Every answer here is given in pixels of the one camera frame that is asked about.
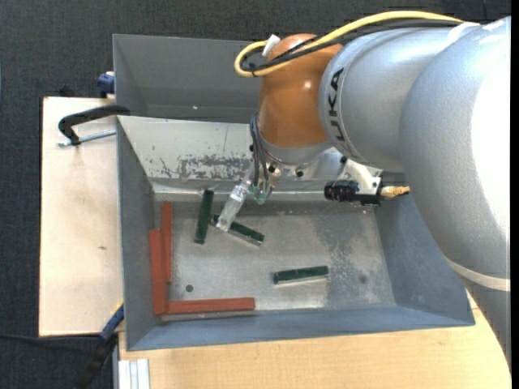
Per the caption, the red-brown flat block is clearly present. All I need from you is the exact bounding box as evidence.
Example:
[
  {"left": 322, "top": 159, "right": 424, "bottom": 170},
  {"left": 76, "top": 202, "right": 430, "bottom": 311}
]
[
  {"left": 148, "top": 228, "right": 169, "bottom": 316},
  {"left": 161, "top": 201, "right": 174, "bottom": 285},
  {"left": 166, "top": 297, "right": 256, "bottom": 315}
]

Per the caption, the black cylinder on white bracket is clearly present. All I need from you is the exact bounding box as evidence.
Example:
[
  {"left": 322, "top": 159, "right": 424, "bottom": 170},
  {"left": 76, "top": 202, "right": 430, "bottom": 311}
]
[{"left": 323, "top": 156, "right": 411, "bottom": 208}]

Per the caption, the grey metal bin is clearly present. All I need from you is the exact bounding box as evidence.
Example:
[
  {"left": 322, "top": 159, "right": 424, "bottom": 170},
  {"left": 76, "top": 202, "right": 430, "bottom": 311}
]
[{"left": 112, "top": 33, "right": 476, "bottom": 352}]

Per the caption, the pale wood flat board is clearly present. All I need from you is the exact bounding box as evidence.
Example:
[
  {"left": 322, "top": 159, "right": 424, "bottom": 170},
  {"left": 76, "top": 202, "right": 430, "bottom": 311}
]
[{"left": 38, "top": 96, "right": 125, "bottom": 338}]

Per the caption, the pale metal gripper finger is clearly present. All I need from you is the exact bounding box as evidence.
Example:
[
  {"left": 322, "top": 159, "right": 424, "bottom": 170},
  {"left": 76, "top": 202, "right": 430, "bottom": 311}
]
[
  {"left": 216, "top": 183, "right": 244, "bottom": 230},
  {"left": 223, "top": 187, "right": 250, "bottom": 232}
]

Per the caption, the dark green flat block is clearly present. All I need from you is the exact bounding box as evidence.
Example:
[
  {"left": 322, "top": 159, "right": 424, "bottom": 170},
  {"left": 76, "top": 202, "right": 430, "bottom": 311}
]
[
  {"left": 272, "top": 265, "right": 330, "bottom": 286},
  {"left": 194, "top": 189, "right": 215, "bottom": 246},
  {"left": 212, "top": 213, "right": 266, "bottom": 247}
]

